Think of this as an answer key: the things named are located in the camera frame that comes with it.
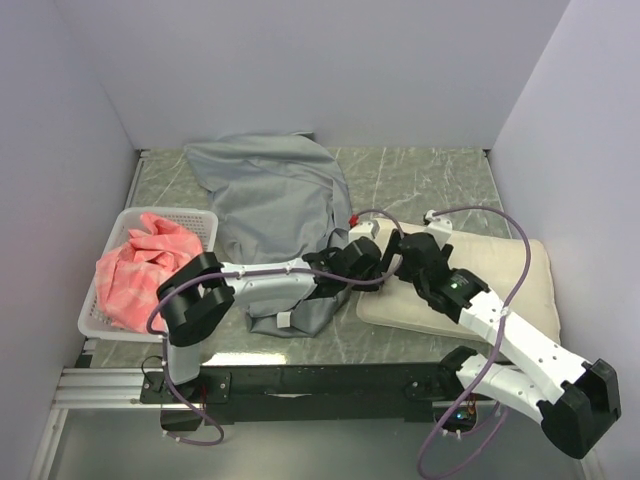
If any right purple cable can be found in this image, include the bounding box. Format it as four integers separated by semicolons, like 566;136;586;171
417;205;531;479

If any pink crumpled cloth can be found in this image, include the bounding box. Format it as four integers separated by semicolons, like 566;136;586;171
94;212;204;334

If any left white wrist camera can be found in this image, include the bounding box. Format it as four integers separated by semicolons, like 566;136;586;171
348;214;380;243

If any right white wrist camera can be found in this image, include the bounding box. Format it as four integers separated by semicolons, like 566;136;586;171
423;210;453;249

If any aluminium frame rail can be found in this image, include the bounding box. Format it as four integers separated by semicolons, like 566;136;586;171
52;362;581;409

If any grey pillowcase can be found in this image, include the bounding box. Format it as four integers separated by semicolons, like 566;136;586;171
183;130;354;340

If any beige pillow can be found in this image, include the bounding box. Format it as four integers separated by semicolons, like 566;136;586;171
355;217;560;346

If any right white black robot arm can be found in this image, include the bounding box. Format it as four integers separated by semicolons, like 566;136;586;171
383;230;621;459

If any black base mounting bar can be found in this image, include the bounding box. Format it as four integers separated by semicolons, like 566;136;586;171
139;352;504;434

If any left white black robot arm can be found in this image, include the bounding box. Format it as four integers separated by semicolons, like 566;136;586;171
150;237;382;402

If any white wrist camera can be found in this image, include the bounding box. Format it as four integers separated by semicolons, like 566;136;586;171
348;214;380;243
423;210;453;249

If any purple cable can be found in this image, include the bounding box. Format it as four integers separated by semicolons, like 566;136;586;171
417;205;531;479
147;227;401;446

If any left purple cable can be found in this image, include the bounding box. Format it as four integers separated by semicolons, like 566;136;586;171
147;227;401;446

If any white plastic basket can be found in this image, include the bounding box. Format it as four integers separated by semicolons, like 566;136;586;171
78;207;218;343

